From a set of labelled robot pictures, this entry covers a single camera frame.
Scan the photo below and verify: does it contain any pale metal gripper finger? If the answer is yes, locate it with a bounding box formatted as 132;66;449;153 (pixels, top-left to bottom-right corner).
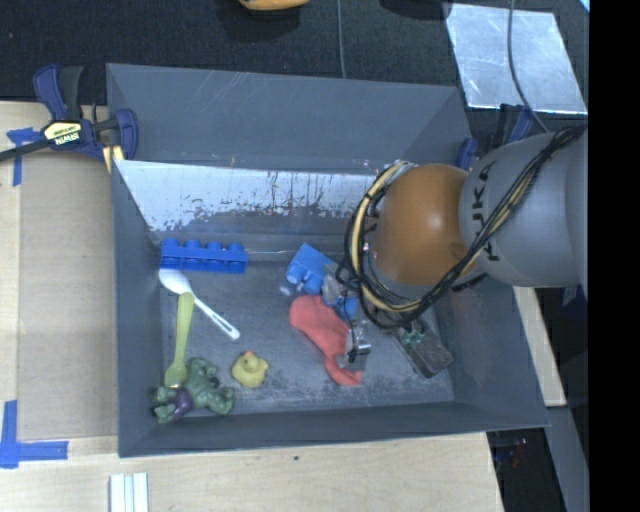
321;272;352;310
341;327;373;374

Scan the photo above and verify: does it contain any short blue toy brick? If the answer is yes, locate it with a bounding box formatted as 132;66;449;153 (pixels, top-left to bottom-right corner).
285;242;339;297

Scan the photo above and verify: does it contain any red cloth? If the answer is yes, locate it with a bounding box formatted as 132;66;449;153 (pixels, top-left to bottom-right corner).
289;294;364;388

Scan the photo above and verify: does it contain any yellow rubber duck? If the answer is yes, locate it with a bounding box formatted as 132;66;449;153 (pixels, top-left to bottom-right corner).
230;350;270;390

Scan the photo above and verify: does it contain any long blue toy brick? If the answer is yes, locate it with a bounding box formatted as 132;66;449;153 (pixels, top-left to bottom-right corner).
159;238;249;276

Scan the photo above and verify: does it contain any green plastic spoon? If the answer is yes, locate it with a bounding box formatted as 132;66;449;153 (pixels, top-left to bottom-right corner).
163;291;196;391

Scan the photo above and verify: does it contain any white plastic spoon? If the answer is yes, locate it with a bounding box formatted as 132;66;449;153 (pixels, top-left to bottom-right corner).
157;268;242;342

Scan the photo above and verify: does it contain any green toy figure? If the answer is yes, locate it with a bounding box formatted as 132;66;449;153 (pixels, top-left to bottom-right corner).
151;356;237;426

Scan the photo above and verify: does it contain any grey metal bin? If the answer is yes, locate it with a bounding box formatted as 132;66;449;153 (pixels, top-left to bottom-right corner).
105;62;552;459

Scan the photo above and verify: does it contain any pale wood flat board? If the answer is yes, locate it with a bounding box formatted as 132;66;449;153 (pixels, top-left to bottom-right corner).
17;149;121;442

